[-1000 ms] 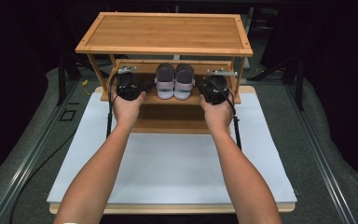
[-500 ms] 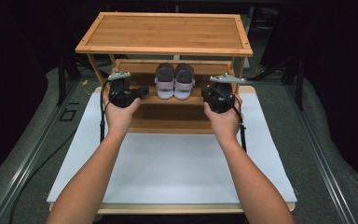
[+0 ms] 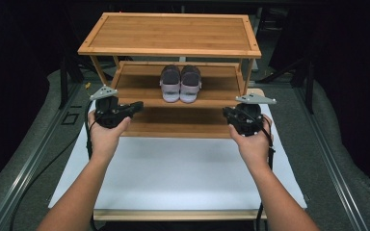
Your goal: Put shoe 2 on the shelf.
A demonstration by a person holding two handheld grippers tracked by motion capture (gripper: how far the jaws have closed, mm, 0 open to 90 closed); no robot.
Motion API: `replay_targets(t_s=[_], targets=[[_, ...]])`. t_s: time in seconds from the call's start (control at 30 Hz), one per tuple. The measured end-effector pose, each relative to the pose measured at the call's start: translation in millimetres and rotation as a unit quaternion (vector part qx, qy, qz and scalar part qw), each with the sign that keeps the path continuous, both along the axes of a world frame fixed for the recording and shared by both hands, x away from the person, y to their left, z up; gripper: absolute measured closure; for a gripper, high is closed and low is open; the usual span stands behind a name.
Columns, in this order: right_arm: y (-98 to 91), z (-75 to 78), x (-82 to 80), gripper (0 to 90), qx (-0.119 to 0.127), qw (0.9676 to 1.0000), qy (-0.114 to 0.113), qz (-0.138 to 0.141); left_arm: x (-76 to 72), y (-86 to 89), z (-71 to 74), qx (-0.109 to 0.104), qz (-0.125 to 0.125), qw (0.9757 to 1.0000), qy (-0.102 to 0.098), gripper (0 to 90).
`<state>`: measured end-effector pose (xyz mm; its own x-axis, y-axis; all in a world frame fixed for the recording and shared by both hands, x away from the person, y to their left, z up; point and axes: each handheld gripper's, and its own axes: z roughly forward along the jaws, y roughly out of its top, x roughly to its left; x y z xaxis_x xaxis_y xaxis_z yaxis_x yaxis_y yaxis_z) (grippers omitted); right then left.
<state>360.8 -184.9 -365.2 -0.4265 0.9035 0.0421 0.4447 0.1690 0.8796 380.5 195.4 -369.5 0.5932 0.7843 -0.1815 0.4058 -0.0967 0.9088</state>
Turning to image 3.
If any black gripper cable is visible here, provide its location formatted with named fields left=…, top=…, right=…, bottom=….
left=253, top=110, right=277, bottom=231
left=83, top=99, right=99, bottom=231

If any wooden three-tier shoe rack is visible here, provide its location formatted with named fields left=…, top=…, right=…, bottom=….
left=77, top=12, right=262, bottom=140

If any metal floor rail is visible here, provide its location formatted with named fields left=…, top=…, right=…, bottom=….
left=293, top=86, right=370, bottom=231
left=0, top=82, right=82, bottom=231

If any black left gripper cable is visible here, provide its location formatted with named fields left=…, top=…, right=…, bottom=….
left=83, top=99, right=99, bottom=231

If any person's right hand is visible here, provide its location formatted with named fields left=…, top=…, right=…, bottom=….
left=227, top=114, right=274, bottom=168

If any black floor cable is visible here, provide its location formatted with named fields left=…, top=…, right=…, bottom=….
left=9, top=136, right=80, bottom=231

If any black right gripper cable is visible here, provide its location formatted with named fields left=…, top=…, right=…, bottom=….
left=253, top=110, right=277, bottom=231

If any black metal stand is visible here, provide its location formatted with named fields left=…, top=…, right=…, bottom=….
left=58, top=56, right=86, bottom=110
left=259, top=56, right=316, bottom=114

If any person's left hand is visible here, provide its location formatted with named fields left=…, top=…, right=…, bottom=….
left=87, top=110, right=132, bottom=162

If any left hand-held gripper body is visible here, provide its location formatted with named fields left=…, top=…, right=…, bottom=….
left=89, top=85, right=137, bottom=130

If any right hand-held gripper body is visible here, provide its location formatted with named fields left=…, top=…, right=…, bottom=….
left=232, top=92, right=278, bottom=138

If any purple grey shoe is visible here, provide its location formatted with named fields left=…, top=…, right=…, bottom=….
left=159, top=64, right=182, bottom=104
left=179, top=64, right=203, bottom=105

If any white table mat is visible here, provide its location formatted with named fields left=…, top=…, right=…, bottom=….
left=48, top=94, right=308, bottom=212

